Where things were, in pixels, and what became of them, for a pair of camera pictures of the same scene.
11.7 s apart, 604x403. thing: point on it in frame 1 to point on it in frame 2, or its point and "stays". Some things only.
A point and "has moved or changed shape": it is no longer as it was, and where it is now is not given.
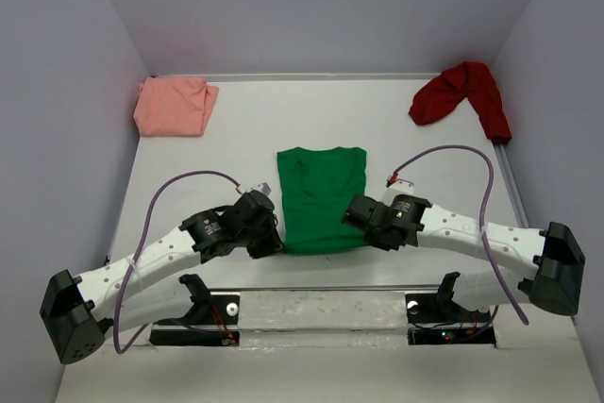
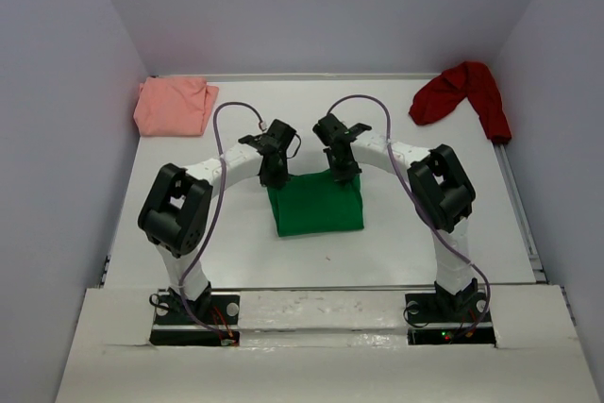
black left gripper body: [260, 242] to [278, 176]
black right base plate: [427, 309] stays
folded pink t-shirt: [173, 106] stays
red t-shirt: [445, 93] stays
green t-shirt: [316, 187] has moved or changed shape
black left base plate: [225, 310] stays
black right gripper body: [376, 240] to [344, 169]
